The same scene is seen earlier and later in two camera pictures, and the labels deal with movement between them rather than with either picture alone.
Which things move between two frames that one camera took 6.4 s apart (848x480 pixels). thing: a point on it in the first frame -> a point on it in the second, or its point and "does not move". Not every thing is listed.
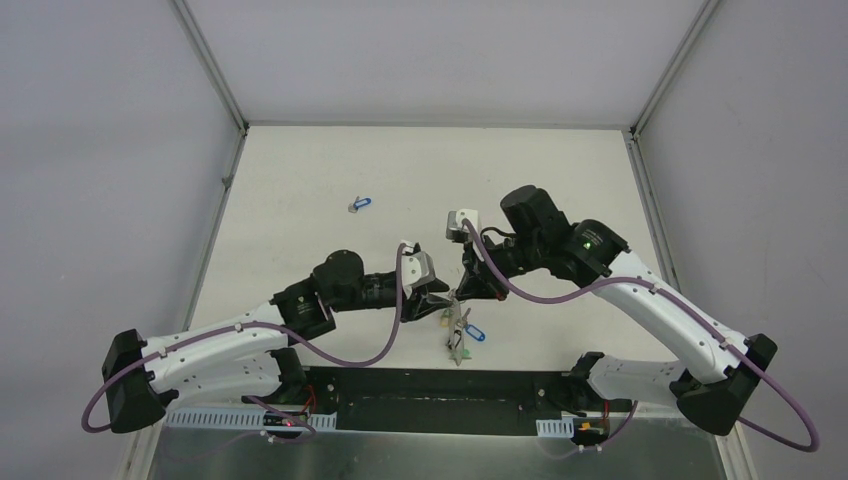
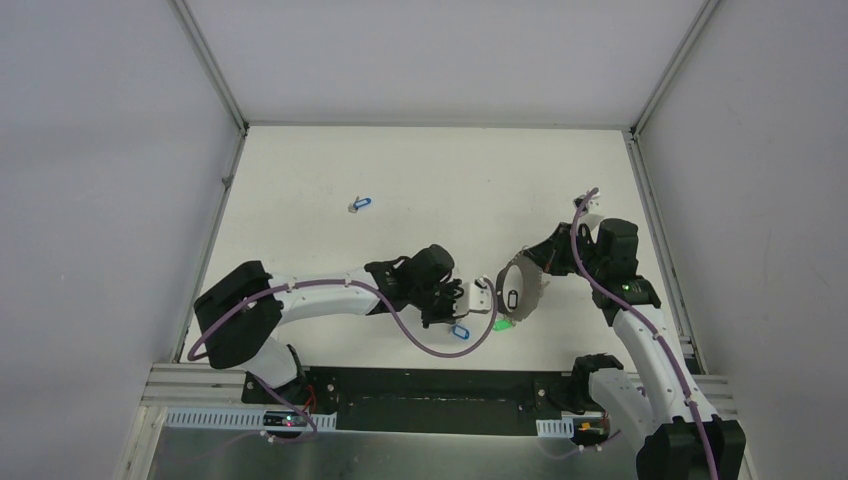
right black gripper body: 510,257 -> 562,244
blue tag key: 476,333 -> 460,331
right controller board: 591,429 does not move
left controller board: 271,419 does not move
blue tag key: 359,202 does not move
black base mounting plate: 439,401 does not move
